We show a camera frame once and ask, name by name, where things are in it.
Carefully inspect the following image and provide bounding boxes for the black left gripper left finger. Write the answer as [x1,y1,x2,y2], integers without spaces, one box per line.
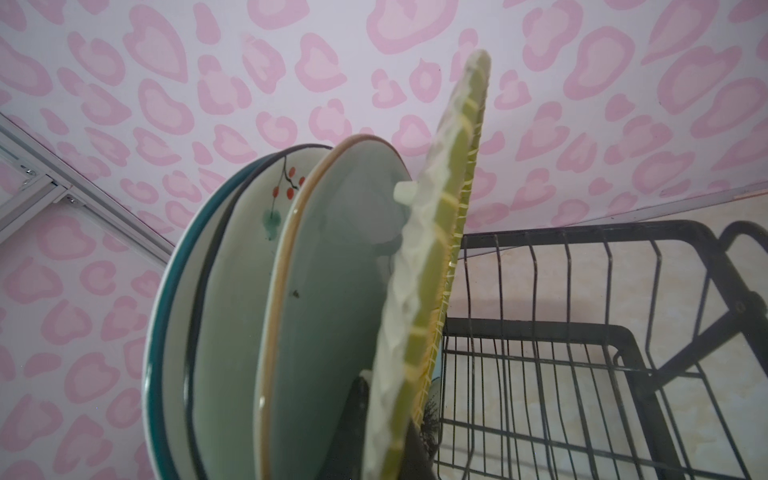
[316,370,372,480]

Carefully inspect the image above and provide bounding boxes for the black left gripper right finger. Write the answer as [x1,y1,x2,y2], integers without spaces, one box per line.
[398,422,437,480]

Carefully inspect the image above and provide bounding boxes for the yellow woven round plate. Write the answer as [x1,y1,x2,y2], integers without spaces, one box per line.
[361,50,491,479]

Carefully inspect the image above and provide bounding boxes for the light blue flower plate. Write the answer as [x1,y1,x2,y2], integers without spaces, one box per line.
[253,134,409,479]

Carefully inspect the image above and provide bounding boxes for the white plate floral sprigs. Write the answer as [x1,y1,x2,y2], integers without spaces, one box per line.
[184,144,330,479]

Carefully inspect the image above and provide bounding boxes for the black wire dish rack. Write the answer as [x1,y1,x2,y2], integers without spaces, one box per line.
[434,220,767,479]

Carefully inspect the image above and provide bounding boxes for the left corner aluminium post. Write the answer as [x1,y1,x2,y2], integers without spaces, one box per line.
[1,115,174,263]

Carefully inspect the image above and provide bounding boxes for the diagonal aluminium frame bar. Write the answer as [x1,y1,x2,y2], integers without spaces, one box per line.
[1,175,68,243]

